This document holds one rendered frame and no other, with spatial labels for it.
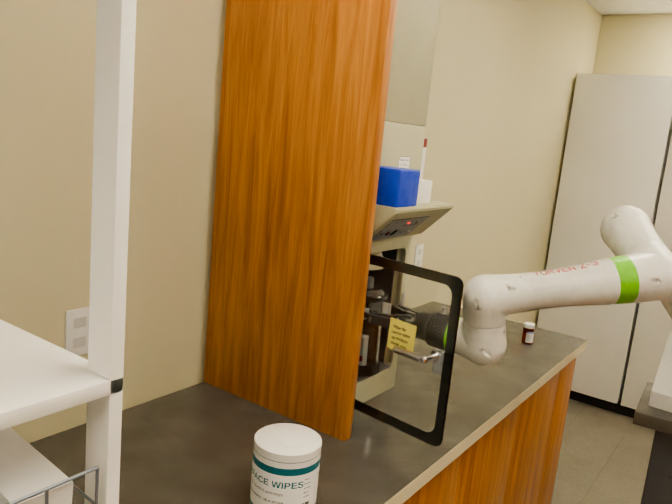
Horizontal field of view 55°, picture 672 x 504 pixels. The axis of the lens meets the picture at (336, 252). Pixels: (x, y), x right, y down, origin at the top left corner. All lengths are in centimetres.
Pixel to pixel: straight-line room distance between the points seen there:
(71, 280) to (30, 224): 17
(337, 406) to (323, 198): 50
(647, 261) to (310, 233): 80
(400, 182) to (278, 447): 67
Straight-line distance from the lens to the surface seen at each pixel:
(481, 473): 205
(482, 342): 158
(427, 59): 181
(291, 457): 123
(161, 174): 168
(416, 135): 179
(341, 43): 152
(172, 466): 149
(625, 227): 178
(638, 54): 502
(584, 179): 456
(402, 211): 154
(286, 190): 159
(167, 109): 168
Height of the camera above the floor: 168
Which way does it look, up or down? 11 degrees down
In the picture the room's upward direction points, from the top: 6 degrees clockwise
